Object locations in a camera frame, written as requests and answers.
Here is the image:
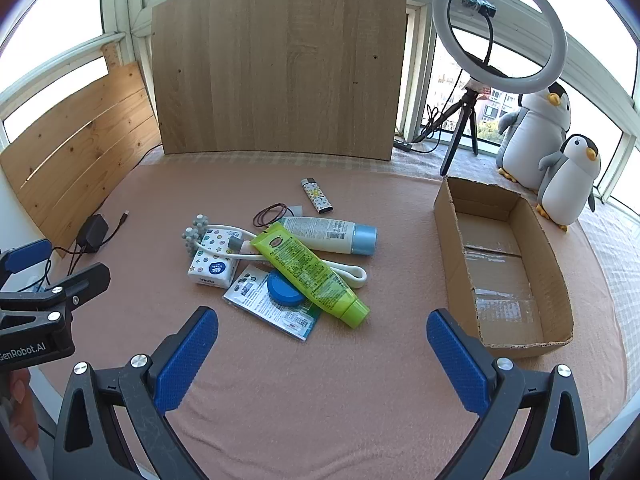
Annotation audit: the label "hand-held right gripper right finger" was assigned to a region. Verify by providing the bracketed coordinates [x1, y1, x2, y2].
[426, 308, 591, 480]

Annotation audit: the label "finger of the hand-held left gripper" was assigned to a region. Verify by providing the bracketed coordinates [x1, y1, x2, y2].
[0, 240, 53, 286]
[0, 262, 112, 312]

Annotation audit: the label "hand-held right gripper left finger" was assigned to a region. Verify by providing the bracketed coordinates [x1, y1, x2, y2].
[52, 306, 220, 480]

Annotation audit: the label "clear plastic packet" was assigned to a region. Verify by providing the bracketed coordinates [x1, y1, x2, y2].
[222, 265, 322, 342]

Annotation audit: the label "dotted tissue pack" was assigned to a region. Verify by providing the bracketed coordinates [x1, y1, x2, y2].
[186, 227, 246, 289]

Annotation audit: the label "cardboard box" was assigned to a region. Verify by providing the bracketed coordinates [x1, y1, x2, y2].
[433, 176, 575, 359]

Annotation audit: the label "blue round lid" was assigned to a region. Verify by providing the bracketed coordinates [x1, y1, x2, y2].
[266, 270, 306, 307]

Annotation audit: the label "white massage roller grey balls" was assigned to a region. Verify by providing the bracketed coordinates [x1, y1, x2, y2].
[181, 214, 369, 290]

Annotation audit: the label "green tube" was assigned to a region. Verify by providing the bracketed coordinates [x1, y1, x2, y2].
[250, 223, 371, 330]

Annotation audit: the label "white tube with blue cap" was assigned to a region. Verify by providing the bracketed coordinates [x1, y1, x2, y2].
[276, 216, 378, 257]

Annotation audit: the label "person's left hand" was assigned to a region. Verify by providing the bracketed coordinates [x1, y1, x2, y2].
[0, 367, 40, 451]

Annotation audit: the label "black power adapter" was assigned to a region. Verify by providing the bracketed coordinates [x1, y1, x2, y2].
[76, 214, 109, 254]

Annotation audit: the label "pine slat panel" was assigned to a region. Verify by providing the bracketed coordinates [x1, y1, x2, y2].
[0, 62, 162, 259]

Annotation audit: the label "pink blanket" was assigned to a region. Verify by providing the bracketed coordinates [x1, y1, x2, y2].
[30, 152, 628, 480]

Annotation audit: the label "checked cloth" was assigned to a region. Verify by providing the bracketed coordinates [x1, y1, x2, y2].
[140, 145, 640, 441]

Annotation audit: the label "patterned lighter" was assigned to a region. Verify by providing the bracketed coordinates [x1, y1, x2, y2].
[301, 178, 333, 215]

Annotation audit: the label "small penguin plush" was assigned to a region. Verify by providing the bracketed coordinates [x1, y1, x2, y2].
[536, 134, 602, 232]

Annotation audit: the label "large penguin plush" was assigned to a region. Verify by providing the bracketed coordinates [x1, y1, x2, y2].
[496, 82, 574, 191]

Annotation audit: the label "large wooden board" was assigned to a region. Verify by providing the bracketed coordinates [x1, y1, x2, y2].
[151, 0, 408, 162]

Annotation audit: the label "black usb cable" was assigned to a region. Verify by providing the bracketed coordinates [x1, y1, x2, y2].
[97, 210, 131, 253]

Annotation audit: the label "dark red hair tie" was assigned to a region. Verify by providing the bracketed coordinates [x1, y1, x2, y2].
[252, 203, 296, 228]

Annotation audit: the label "white ring light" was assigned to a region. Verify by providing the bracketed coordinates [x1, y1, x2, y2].
[432, 0, 569, 95]

